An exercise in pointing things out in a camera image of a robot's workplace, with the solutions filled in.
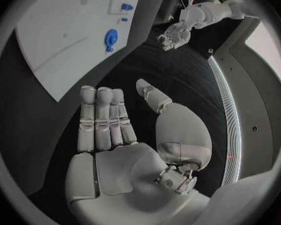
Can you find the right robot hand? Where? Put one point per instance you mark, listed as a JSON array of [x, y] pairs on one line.
[[121, 168]]

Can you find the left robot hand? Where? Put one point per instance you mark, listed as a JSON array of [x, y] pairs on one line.
[[174, 35]]

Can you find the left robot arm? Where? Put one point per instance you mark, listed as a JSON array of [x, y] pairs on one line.
[[210, 12]]

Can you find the white task board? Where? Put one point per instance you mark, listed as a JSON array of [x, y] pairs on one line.
[[67, 33]]

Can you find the small blue peg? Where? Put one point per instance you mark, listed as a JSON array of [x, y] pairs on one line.
[[124, 19]]

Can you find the blue plug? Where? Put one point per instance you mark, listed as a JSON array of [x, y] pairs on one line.
[[126, 7]]

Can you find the blue gear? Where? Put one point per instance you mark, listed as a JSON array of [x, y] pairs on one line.
[[111, 37]]

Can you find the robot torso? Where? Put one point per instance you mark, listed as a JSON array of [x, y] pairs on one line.
[[250, 97]]

